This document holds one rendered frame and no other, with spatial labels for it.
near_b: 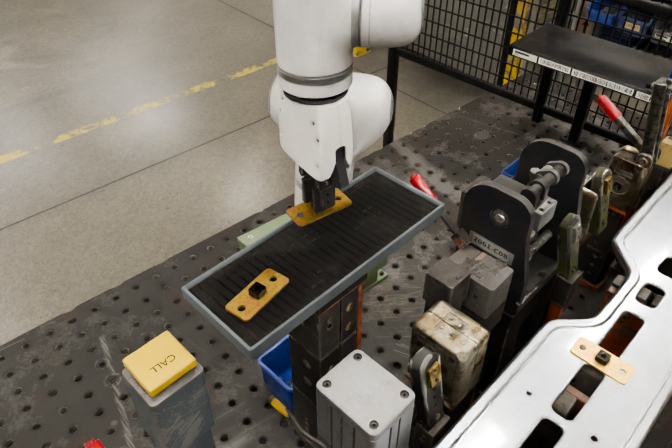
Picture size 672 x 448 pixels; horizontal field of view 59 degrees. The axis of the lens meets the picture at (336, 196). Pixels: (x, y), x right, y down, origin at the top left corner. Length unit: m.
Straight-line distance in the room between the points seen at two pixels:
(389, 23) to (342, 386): 0.41
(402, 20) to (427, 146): 1.28
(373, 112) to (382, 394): 0.54
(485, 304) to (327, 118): 0.41
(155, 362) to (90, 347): 0.67
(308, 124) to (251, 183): 2.21
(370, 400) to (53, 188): 2.55
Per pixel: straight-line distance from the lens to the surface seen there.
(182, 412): 0.75
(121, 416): 1.25
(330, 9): 0.60
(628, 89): 1.64
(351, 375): 0.74
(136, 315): 1.40
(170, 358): 0.71
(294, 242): 0.82
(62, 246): 2.75
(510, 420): 0.86
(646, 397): 0.95
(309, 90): 0.64
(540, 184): 0.93
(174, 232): 2.66
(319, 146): 0.66
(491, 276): 0.91
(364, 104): 1.07
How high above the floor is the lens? 1.72
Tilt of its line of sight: 38 degrees down
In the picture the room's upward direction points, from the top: straight up
